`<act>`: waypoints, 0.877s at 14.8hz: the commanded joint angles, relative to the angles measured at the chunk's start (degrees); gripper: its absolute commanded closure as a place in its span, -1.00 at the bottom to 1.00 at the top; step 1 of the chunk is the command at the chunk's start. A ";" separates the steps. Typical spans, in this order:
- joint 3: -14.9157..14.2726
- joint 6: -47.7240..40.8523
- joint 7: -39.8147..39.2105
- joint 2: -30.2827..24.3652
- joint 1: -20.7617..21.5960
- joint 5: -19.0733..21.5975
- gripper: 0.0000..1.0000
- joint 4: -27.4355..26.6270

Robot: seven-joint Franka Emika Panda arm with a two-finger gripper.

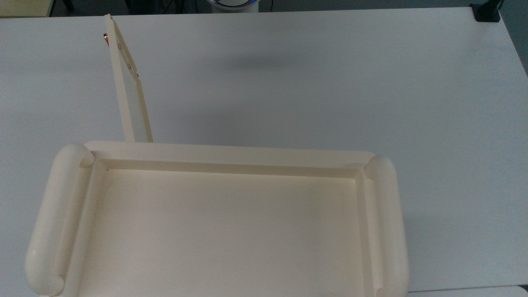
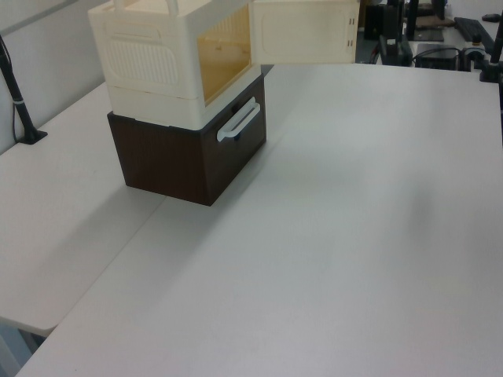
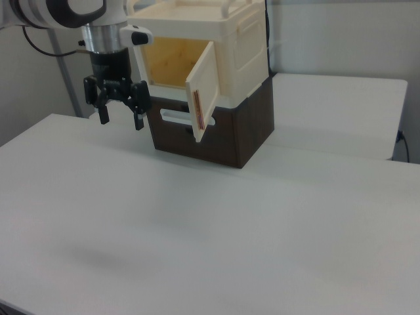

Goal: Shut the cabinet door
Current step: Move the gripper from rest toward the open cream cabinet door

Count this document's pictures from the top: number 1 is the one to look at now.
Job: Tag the cream cabinet door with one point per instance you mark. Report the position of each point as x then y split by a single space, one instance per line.
131 103

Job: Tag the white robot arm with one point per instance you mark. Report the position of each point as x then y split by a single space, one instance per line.
235 5

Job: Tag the cream plastic cabinet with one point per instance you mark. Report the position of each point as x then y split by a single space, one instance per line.
231 231

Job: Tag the black table clamp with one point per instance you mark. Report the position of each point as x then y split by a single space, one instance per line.
486 12

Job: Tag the yellow wooden board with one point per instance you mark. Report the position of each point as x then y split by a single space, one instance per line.
24 7

